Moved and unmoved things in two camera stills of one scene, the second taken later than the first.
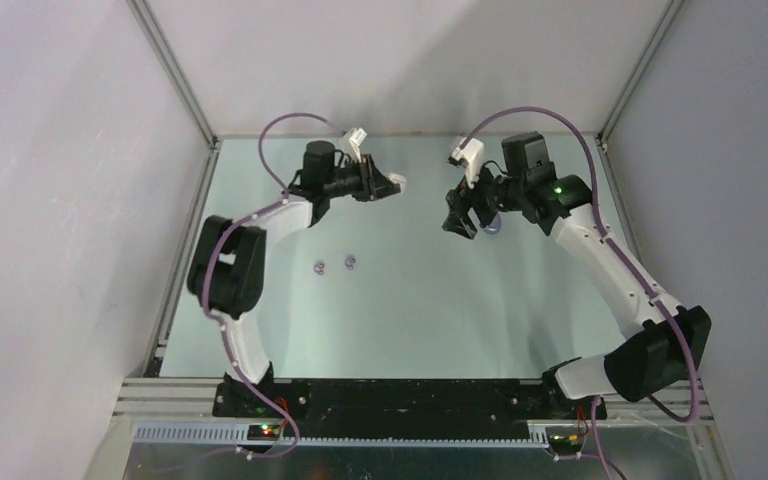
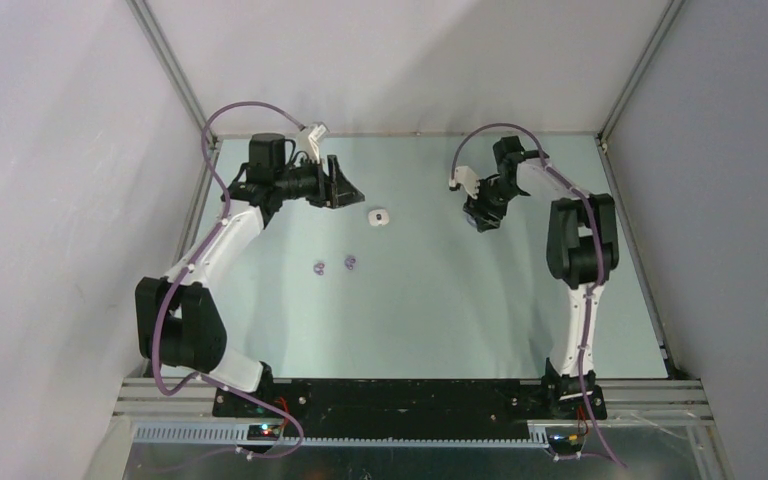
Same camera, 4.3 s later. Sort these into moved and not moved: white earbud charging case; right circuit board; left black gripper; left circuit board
Moved: left black gripper; white earbud charging case
Not moved: left circuit board; right circuit board
